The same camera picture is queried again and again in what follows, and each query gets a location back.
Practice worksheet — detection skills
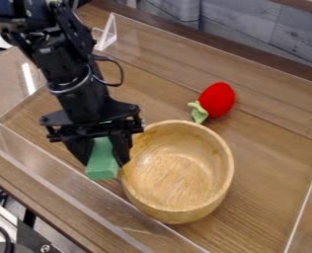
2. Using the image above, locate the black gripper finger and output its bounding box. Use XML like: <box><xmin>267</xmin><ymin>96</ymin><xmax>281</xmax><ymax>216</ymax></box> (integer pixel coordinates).
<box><xmin>110</xmin><ymin>131</ymin><xmax>133</xmax><ymax>167</ymax></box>
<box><xmin>63</xmin><ymin>137</ymin><xmax>94</xmax><ymax>165</ymax></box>

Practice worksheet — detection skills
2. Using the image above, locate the black device at corner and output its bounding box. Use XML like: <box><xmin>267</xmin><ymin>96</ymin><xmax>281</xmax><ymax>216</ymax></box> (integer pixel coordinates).
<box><xmin>0</xmin><ymin>223</ymin><xmax>63</xmax><ymax>253</ymax></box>

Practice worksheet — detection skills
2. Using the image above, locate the clear acrylic corner bracket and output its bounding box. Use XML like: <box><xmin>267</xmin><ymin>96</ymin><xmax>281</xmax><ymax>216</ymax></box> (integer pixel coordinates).
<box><xmin>92</xmin><ymin>14</ymin><xmax>118</xmax><ymax>51</ymax></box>

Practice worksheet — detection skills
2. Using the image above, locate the brown wooden bowl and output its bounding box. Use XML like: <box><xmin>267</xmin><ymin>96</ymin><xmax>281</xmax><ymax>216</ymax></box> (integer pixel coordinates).
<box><xmin>121</xmin><ymin>120</ymin><xmax>236</xmax><ymax>224</ymax></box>

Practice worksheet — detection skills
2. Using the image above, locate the clear acrylic front wall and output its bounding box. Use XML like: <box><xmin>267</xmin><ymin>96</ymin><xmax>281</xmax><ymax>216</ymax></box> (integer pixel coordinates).
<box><xmin>0</xmin><ymin>125</ymin><xmax>209</xmax><ymax>253</ymax></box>

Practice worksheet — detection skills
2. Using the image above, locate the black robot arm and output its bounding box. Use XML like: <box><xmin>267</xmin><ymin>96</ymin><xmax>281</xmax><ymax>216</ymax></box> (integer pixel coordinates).
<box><xmin>0</xmin><ymin>0</ymin><xmax>145</xmax><ymax>165</ymax></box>

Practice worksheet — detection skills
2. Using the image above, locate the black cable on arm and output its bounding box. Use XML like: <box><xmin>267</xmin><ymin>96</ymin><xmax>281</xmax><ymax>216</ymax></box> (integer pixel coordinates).
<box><xmin>90</xmin><ymin>53</ymin><xmax>126</xmax><ymax>88</ymax></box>

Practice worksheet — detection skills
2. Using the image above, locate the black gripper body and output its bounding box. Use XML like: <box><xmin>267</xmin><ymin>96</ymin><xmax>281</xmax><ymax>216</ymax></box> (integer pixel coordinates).
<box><xmin>41</xmin><ymin>73</ymin><xmax>145</xmax><ymax>142</ymax></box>

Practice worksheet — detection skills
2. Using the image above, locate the red toy strawberry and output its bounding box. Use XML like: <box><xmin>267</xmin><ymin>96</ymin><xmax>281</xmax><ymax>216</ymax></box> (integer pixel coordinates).
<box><xmin>188</xmin><ymin>82</ymin><xmax>236</xmax><ymax>124</ymax></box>

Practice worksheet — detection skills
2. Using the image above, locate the green rectangular stick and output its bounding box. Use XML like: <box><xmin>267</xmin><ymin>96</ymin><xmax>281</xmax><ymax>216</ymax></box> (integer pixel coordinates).
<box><xmin>86</xmin><ymin>137</ymin><xmax>120</xmax><ymax>180</ymax></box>

